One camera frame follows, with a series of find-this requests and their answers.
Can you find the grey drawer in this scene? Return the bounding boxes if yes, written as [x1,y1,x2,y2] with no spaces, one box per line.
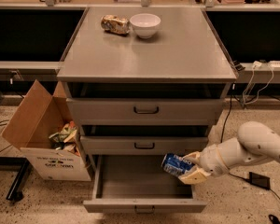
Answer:
[66,98,222,126]
[83,155,206,214]
[80,136,208,155]

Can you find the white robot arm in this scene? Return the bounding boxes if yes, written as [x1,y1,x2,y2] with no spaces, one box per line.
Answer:
[179,121,280,185]

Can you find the grey top drawer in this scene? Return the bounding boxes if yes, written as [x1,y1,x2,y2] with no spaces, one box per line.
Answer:
[66,98,222,126]

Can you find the white power strip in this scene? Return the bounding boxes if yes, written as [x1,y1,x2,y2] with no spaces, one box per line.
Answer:
[251,60,280,71]

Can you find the black power adapter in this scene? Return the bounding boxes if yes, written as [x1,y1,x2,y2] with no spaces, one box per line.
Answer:
[248,172,271,190]

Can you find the cardboard box with trash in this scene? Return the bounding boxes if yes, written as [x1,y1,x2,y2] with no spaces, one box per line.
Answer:
[2,81,91,181]

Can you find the black power cable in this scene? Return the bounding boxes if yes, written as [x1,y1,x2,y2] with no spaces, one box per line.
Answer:
[219,93,280,224]

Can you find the white ceramic bowl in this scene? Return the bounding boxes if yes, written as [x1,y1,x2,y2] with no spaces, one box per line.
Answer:
[130,13,161,39]

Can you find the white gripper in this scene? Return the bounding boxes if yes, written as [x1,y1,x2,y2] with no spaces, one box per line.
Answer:
[179,145,229,185]

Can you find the black table leg frame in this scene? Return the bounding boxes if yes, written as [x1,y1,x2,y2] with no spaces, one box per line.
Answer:
[0,157,32,203]

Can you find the crushed gold can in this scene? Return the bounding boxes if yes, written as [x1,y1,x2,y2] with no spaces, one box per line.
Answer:
[101,15,130,35]

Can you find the grey middle drawer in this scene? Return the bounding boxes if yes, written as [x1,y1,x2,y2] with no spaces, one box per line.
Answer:
[80,136,208,155]

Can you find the grey drawer cabinet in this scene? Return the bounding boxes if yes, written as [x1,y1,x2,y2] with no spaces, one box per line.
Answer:
[56,6,237,215]

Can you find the grey bottom drawer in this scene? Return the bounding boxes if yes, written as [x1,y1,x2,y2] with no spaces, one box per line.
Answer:
[83,155,206,214]

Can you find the blue pepsi can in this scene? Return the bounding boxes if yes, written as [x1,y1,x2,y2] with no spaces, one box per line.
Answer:
[161,153,194,177]

